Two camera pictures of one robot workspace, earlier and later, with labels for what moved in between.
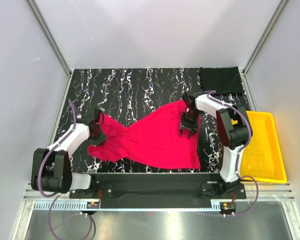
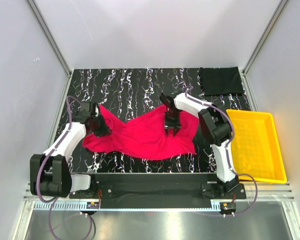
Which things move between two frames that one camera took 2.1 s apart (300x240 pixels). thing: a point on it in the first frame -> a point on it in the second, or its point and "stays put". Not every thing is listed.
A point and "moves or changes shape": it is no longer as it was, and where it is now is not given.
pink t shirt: x=155 y=140 moves or changes shape
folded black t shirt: x=223 y=80 stays put
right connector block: x=228 y=207 stays put
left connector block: x=92 y=205 stays put
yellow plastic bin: x=262 y=159 stays put
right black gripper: x=189 y=124 -> x=172 y=125
